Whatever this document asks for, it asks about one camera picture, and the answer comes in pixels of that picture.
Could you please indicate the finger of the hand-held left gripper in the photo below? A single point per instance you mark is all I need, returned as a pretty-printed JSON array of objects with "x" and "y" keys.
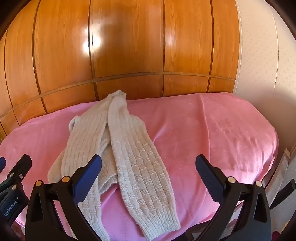
[
  {"x": 1, "y": 163},
  {"x": 23, "y": 165}
]

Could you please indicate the pink blanket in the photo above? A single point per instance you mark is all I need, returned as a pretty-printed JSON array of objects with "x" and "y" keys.
[{"x": 196, "y": 129}]

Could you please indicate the wooden wardrobe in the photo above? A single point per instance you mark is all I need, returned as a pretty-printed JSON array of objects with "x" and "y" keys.
[{"x": 127, "y": 46}]

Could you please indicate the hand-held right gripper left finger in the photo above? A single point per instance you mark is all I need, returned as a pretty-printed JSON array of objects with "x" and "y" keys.
[{"x": 89, "y": 178}]

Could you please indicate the white knit sweater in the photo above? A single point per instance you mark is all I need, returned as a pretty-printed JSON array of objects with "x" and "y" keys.
[{"x": 129, "y": 143}]

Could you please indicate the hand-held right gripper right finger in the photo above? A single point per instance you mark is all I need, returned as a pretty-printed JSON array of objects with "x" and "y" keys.
[{"x": 208, "y": 176}]

